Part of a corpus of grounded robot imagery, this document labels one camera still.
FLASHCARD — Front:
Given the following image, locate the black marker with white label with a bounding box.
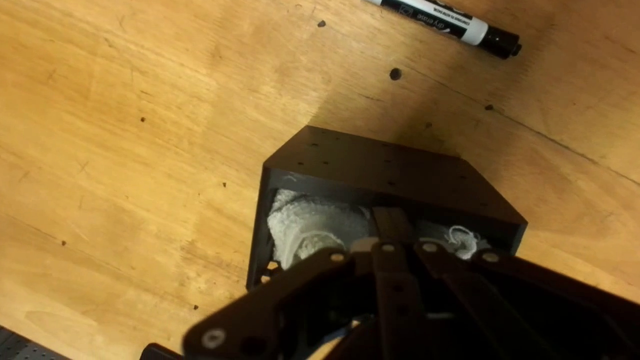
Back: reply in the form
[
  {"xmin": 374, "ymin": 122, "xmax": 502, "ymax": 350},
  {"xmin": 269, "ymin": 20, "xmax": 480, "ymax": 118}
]
[{"xmin": 367, "ymin": 0, "xmax": 524, "ymax": 60}]

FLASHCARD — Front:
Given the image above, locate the black perforated box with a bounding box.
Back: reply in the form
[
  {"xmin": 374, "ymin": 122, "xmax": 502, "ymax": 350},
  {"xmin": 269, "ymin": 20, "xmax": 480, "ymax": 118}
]
[{"xmin": 243, "ymin": 124, "xmax": 530, "ymax": 292}]

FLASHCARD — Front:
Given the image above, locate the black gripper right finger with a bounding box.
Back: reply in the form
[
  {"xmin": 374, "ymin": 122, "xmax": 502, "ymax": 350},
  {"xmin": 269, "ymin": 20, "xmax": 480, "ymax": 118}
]
[{"xmin": 391, "ymin": 206, "xmax": 640, "ymax": 360}]

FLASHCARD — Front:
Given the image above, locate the white terry towel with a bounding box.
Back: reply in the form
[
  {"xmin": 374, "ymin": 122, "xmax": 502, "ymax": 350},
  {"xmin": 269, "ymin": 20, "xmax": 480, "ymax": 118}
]
[{"xmin": 266, "ymin": 187, "xmax": 493, "ymax": 270}]

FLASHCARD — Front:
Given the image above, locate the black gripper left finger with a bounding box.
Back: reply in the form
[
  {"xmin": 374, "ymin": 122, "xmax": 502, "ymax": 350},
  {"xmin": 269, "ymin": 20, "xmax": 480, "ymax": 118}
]
[{"xmin": 181, "ymin": 206, "xmax": 406, "ymax": 360}]

